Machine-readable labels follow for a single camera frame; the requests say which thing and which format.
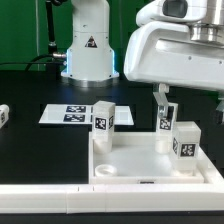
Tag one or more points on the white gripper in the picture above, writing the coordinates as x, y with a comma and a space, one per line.
162, 52

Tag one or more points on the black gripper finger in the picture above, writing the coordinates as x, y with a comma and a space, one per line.
220, 112

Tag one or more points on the white square table top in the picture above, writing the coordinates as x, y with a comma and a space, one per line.
134, 160

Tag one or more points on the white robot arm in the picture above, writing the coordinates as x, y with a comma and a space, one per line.
90, 58

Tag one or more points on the white base tag plate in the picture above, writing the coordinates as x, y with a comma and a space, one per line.
83, 114

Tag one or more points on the white L-shaped obstacle fence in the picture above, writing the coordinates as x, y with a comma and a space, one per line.
86, 198

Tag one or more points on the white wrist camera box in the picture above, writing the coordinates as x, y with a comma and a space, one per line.
177, 11

